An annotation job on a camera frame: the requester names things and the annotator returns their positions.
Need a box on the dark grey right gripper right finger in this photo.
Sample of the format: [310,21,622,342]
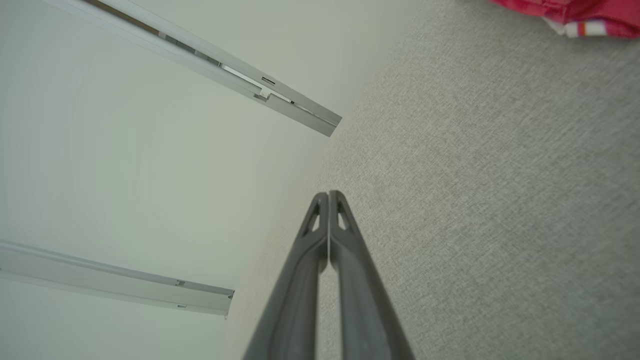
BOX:
[330,190,416,360]

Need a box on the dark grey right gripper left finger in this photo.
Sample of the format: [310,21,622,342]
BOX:
[243,191,330,360]

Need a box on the grey metal wall post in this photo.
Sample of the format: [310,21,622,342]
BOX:
[0,239,236,319]
[42,0,344,137]

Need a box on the red and white jersey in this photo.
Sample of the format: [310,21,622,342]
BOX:
[489,0,640,40]

